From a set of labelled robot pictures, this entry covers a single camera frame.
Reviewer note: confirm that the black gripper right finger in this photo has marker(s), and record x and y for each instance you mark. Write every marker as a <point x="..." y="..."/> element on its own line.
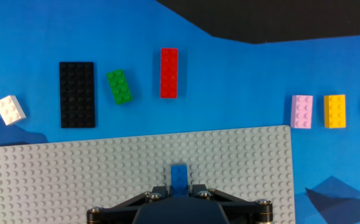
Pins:
<point x="245" y="213"/>

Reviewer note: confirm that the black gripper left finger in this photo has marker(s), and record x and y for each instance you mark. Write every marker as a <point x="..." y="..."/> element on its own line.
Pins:
<point x="111" y="214"/>

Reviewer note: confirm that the blue Lego brick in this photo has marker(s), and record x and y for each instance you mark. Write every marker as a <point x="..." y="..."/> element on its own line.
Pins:
<point x="179" y="180"/>

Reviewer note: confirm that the red Lego brick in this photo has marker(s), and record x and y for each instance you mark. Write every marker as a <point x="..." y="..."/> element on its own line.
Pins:
<point x="169" y="73"/>

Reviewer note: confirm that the grey Lego baseplate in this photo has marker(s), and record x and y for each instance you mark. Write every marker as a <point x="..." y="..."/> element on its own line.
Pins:
<point x="74" y="174"/>

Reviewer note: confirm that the light pink Lego brick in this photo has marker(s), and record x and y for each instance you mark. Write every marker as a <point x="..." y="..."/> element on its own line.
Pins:
<point x="301" y="112"/>

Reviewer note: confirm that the black Lego plate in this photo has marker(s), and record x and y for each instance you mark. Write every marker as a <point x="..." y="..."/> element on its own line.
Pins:
<point x="77" y="95"/>

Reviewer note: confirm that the green Lego brick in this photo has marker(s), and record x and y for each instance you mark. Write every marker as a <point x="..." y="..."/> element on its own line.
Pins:
<point x="119" y="87"/>

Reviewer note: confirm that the yellow Lego brick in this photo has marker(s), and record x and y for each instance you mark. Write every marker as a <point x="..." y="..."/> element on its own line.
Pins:
<point x="334" y="111"/>

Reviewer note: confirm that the white Lego brick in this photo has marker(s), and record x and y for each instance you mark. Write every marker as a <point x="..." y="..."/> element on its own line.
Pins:
<point x="10" y="110"/>

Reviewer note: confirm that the blue mountain print cloth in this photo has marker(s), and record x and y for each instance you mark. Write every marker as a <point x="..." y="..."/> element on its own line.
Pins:
<point x="230" y="93"/>

